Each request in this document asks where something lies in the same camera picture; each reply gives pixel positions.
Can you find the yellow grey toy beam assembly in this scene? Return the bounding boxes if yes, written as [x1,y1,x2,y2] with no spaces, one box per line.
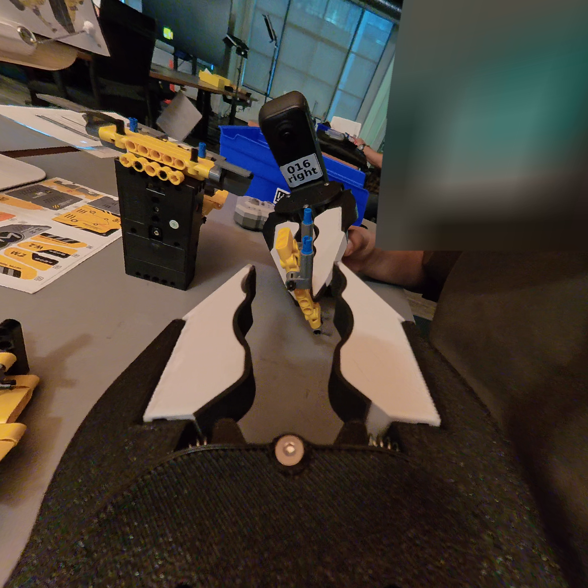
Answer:
[275,208,326,335]

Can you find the printed paper sheet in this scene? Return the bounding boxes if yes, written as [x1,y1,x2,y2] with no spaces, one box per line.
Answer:
[0,0,111,57]

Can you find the black yellow building toy model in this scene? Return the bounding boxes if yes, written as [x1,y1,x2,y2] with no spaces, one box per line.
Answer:
[98,116,254,291]

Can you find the yellow black sticker sheet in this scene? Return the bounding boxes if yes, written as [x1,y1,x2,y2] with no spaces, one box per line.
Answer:
[0,177,124,295]

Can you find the person's right forearm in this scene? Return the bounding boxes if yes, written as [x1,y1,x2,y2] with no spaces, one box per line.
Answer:
[377,250,426,291]

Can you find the blue plastic bin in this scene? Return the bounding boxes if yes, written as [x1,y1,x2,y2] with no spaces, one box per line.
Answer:
[220,124,370,227]

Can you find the person's right hand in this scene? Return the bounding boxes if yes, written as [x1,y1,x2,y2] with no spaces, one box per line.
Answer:
[342,226,384,276]

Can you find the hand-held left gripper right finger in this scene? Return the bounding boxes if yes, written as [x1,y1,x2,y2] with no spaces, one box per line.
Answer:
[328,262,442,427]

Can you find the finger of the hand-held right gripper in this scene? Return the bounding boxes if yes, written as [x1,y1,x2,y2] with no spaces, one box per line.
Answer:
[265,221,296,300]
[312,207,348,299]

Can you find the white rounded pad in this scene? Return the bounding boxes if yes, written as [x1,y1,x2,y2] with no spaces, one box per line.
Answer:
[0,154,47,191]

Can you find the dark background desk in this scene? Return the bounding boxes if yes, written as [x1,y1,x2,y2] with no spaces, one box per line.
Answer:
[149,64,259,138]

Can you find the grey metal sheet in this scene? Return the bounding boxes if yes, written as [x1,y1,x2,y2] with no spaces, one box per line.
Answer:
[156,92,203,142]

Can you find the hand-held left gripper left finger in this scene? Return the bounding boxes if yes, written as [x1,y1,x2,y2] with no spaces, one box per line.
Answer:
[143,264,256,423]

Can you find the grey toy motor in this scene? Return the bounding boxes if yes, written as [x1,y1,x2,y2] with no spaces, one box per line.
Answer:
[234,195,277,231]

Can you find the black perforated toy beam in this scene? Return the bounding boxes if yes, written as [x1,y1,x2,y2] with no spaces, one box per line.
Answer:
[0,319,30,382]

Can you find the black light stand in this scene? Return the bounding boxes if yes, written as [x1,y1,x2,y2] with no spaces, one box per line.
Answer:
[262,14,280,99]

